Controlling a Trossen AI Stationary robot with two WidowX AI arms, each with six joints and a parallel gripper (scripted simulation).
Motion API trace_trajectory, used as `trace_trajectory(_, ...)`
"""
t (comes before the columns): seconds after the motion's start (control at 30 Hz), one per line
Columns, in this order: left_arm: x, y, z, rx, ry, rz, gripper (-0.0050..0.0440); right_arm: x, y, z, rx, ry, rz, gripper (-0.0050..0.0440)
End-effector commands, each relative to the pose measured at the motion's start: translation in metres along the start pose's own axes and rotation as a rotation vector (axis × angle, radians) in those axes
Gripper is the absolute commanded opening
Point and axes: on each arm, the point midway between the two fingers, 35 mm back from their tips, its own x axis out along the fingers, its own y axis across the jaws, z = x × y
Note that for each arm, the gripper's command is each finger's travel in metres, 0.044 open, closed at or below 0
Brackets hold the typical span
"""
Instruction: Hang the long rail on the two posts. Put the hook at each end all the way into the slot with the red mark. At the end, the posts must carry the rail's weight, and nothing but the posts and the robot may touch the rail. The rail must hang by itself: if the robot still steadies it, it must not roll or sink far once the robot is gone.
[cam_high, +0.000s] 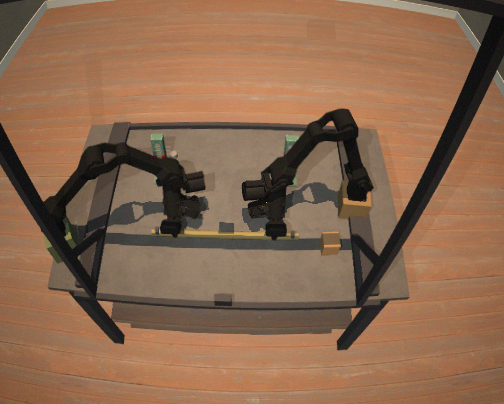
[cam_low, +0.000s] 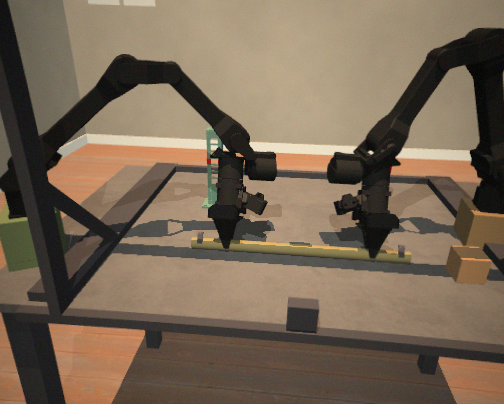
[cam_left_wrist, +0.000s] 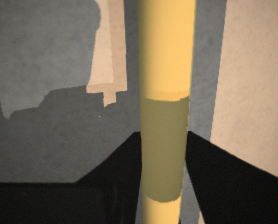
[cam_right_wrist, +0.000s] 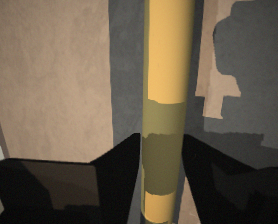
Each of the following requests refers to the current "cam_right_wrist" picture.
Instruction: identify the long yellow rod with olive band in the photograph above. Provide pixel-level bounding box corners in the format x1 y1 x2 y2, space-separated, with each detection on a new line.
140 0 195 224

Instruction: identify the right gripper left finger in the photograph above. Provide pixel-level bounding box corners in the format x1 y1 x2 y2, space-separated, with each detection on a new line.
0 133 140 224

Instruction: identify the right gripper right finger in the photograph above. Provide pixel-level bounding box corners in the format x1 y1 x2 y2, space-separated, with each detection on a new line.
181 134 278 224

